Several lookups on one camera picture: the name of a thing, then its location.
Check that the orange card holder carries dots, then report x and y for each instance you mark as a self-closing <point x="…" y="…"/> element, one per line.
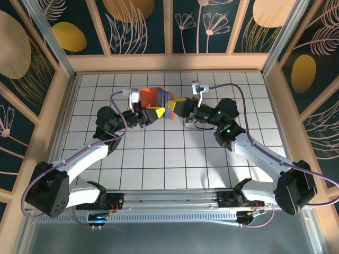
<point x="149" y="95"/>

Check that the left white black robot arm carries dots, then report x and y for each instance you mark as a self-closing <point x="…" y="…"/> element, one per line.
<point x="87" y="156"/>

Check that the small circuit board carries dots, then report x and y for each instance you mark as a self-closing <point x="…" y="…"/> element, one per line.
<point x="98" y="218"/>

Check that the grey metal plate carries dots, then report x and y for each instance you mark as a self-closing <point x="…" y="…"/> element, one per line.
<point x="169" y="238"/>

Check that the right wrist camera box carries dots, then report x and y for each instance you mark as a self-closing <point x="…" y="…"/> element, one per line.
<point x="197" y="87"/>

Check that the aluminium table edge rail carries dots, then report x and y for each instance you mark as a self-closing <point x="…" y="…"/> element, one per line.
<point x="275" y="113"/>
<point x="67" y="113"/>

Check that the wall panel with pink flowers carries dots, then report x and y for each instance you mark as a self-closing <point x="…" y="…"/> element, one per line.
<point x="225" y="39"/>

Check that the wall panel disc and leaves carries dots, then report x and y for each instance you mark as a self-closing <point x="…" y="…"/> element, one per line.
<point x="153" y="31"/>

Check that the aluminium frame post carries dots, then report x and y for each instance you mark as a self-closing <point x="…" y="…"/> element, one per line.
<point x="50" y="42"/>
<point x="286" y="37"/>

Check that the wall panel beige disc stalks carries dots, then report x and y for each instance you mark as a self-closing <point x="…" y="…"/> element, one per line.
<point x="249" y="16"/>

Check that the wall panel pink leaf outlines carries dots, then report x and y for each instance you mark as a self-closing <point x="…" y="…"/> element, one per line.
<point x="325" y="137"/>

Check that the wall panel single pink flower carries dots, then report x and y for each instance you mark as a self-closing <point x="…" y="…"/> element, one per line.
<point x="10" y="148"/>

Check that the wall panel leaf yellow oval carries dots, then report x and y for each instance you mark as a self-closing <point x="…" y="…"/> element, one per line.
<point x="325" y="71"/>

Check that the wall panel with yellow oval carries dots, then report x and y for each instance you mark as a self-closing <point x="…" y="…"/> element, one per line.
<point x="79" y="16"/>

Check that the dark left wall picture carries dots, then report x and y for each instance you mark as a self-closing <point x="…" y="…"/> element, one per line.
<point x="16" y="45"/>

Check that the dark plain wall panel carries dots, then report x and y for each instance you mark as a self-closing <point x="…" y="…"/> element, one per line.
<point x="3" y="209"/>
<point x="335" y="207"/>

